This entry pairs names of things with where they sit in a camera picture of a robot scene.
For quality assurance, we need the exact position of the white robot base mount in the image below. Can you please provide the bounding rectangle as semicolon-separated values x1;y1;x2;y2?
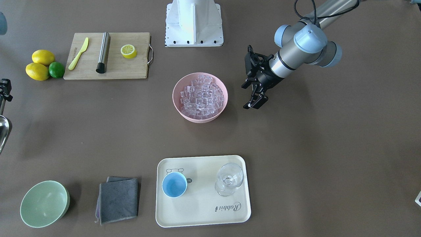
164;0;224;47

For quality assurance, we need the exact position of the green lime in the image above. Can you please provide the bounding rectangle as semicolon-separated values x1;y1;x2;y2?
48;62;65;78

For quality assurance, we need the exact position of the bamboo cutting board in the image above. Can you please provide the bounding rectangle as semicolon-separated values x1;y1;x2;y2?
63;32;151;80

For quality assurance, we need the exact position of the stainless steel ice scoop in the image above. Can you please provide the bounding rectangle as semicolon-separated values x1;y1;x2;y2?
0;96;12;154

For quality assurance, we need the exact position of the yellow lemon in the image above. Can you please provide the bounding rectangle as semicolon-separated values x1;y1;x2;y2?
31;49;56;66
25;63;50;81

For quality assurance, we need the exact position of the steel muddler black tip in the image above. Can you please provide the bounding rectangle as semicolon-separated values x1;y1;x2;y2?
96;32;111;74

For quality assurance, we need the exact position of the half lemon slice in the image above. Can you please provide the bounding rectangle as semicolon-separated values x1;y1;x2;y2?
120;44;137;59

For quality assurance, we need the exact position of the green bowl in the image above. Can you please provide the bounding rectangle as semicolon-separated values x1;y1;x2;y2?
20;180;70;228

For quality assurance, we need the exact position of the grey folded cloth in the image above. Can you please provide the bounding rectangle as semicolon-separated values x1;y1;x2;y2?
96;176;138;225

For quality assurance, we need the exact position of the clear ice cubes pile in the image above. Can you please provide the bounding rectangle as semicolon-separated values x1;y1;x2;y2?
180;74;226;120

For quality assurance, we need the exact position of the clear wine glass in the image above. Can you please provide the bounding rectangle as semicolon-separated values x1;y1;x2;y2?
215;163;244;197

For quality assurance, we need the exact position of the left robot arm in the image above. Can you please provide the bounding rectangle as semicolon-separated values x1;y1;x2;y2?
242;0;360;109

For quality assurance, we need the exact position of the cream serving tray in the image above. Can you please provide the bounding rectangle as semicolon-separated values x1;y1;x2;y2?
156;155;252;228

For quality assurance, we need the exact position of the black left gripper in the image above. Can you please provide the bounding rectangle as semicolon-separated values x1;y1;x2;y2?
241;45;284;109

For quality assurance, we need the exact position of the pink bowl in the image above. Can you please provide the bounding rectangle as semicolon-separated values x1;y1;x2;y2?
172;72;228;123

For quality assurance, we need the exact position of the blue plastic cup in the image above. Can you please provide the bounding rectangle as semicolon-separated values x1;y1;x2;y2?
162;171;188;198

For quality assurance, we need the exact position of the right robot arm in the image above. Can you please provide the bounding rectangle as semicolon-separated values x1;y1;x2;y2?
0;12;13;102

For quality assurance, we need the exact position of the yellow plastic knife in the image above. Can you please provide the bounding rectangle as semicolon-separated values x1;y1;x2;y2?
68;37;89;70

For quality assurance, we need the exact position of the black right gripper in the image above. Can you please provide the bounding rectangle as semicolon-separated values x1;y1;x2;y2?
0;79;13;102

